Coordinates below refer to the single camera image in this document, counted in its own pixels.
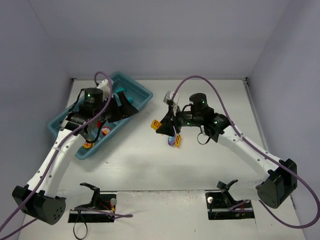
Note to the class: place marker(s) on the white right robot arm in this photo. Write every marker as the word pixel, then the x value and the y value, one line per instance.
pixel 274 183

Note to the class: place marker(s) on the teal yellow lego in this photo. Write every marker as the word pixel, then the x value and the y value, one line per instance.
pixel 155 124

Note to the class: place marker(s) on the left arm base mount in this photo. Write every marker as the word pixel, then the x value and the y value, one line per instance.
pixel 102 201

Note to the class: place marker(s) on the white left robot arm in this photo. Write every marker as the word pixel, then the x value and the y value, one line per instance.
pixel 38 198

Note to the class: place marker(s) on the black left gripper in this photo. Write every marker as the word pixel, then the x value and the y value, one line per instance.
pixel 116 110

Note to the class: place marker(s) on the small orange lego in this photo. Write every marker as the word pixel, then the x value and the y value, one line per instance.
pixel 88 145

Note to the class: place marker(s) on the teal rounded lego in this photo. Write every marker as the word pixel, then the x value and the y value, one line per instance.
pixel 120 89

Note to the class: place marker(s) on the purple oval paw lego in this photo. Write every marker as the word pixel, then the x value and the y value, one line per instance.
pixel 171 141

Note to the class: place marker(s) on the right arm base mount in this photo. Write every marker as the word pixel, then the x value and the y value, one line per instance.
pixel 222 206

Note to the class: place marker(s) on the red white lego brick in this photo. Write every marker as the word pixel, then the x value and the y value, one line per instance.
pixel 105 130

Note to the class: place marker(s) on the yellow black striped lego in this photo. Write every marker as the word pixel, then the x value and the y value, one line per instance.
pixel 177 141

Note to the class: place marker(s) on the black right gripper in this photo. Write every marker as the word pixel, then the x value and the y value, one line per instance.
pixel 173 120

